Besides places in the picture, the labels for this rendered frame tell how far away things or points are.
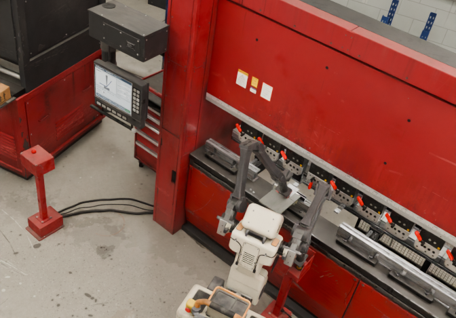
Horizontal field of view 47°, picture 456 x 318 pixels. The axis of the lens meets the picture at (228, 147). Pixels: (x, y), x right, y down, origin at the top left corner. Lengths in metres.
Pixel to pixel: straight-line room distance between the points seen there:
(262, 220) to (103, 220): 2.09
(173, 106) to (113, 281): 1.47
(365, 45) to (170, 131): 1.69
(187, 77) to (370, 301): 1.95
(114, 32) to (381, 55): 1.68
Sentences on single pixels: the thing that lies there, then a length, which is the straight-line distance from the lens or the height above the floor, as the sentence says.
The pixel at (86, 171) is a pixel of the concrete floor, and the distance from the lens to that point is 5.29.
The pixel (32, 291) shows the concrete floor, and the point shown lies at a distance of 4.39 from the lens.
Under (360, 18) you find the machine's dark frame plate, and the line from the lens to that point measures 3.25.
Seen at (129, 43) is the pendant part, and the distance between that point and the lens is 3.51.
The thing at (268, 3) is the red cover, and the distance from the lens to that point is 3.32.
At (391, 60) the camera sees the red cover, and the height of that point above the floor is 2.24.
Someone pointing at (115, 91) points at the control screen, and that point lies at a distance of 3.76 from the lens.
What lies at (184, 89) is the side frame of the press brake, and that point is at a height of 1.49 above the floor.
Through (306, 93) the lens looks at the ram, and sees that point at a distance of 3.36.
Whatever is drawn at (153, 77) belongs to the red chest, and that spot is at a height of 0.98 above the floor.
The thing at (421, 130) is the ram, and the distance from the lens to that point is 3.10.
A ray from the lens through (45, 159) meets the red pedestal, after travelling 4.20.
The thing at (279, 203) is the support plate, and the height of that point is 1.00.
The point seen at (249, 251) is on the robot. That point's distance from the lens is 3.12.
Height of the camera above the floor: 3.49
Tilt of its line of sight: 38 degrees down
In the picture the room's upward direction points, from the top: 10 degrees clockwise
